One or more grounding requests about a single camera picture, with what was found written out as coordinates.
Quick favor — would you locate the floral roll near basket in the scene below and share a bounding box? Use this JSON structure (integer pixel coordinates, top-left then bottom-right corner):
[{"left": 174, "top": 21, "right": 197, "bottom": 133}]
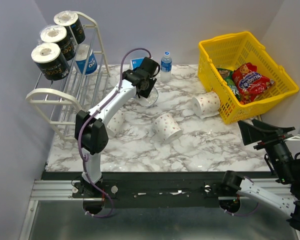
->
[{"left": 191, "top": 91, "right": 221, "bottom": 119}]

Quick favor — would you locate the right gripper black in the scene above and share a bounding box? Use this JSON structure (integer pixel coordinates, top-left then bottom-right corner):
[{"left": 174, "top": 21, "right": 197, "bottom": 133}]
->
[{"left": 237, "top": 118, "right": 296, "bottom": 182}]

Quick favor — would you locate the yellow plastic shopping basket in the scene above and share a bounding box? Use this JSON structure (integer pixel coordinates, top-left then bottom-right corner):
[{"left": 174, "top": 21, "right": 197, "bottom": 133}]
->
[{"left": 197, "top": 31, "right": 299, "bottom": 124}]

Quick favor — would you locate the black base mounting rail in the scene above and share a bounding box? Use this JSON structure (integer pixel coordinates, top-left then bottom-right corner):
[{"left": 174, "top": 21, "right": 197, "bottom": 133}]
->
[{"left": 41, "top": 171, "right": 273, "bottom": 209}]

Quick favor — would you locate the blue sea monsters roll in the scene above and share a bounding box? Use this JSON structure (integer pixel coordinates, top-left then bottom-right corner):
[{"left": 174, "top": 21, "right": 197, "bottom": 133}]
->
[{"left": 75, "top": 44, "right": 98, "bottom": 75}]

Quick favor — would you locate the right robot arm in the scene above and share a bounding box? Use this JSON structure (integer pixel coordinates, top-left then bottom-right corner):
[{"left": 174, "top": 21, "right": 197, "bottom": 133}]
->
[{"left": 220, "top": 119, "right": 300, "bottom": 232}]

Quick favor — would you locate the floral roll near shelf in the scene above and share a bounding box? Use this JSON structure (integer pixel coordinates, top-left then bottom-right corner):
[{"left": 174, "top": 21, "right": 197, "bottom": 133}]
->
[{"left": 106, "top": 110, "right": 125, "bottom": 138}]

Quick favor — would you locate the white metal shelf rack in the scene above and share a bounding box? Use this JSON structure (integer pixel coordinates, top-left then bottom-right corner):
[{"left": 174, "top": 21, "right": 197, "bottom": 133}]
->
[{"left": 26, "top": 11, "right": 110, "bottom": 142}]

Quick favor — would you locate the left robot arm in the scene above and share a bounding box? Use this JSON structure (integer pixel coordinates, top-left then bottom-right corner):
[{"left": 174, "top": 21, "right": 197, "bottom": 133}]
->
[{"left": 75, "top": 57, "right": 160, "bottom": 198}]

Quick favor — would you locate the red snack bag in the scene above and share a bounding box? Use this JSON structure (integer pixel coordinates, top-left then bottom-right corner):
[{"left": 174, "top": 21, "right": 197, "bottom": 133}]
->
[{"left": 232, "top": 62, "right": 275, "bottom": 105}]

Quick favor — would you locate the clear water bottle blue label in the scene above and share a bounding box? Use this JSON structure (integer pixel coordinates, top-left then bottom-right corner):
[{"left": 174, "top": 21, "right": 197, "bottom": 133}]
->
[{"left": 160, "top": 51, "right": 172, "bottom": 82}]

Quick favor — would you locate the floral roll in centre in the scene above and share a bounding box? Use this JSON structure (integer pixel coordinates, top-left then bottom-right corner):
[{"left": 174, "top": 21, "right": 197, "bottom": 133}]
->
[{"left": 153, "top": 113, "right": 183, "bottom": 144}]

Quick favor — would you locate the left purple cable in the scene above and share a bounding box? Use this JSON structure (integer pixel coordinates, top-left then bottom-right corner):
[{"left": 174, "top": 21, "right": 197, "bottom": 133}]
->
[{"left": 77, "top": 48, "right": 152, "bottom": 218}]

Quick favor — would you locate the green snack bag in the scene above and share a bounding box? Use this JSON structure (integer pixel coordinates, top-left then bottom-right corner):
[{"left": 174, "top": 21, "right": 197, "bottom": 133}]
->
[{"left": 217, "top": 68, "right": 241, "bottom": 101}]

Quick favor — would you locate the black roll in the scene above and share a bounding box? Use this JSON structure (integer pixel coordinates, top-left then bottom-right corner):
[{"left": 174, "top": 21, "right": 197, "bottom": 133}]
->
[
  {"left": 53, "top": 10, "right": 86, "bottom": 45},
  {"left": 31, "top": 42, "right": 70, "bottom": 81},
  {"left": 40, "top": 25, "right": 76, "bottom": 61}
]

